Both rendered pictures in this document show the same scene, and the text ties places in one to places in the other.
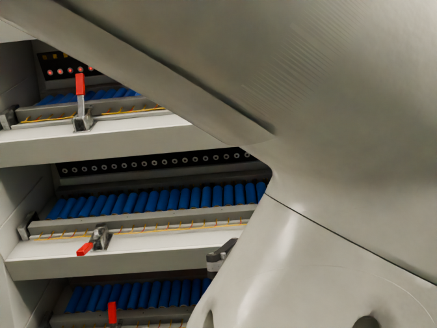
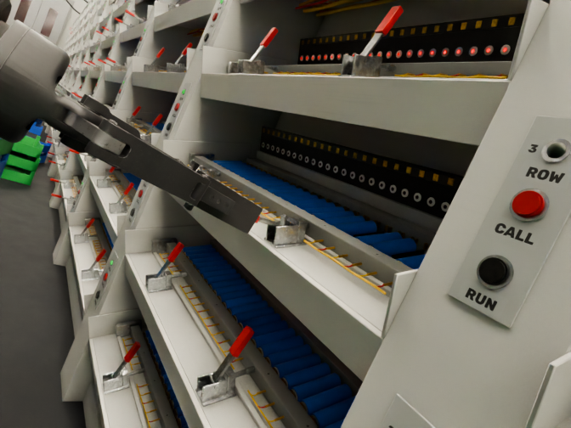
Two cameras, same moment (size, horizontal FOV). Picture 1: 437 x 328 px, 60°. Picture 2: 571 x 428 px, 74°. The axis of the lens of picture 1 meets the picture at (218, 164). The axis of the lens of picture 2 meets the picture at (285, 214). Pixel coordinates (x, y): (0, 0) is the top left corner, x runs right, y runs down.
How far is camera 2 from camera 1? 0.50 m
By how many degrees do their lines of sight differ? 49
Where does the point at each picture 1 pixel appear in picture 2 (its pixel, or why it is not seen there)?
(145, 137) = (263, 86)
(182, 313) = (211, 302)
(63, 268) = not seen: hidden behind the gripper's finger
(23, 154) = (212, 87)
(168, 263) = (210, 223)
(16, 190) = (212, 130)
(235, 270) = not seen: outside the picture
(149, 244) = not seen: hidden behind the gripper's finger
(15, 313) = (148, 211)
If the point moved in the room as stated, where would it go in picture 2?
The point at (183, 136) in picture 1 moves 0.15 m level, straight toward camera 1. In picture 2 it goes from (285, 91) to (185, 20)
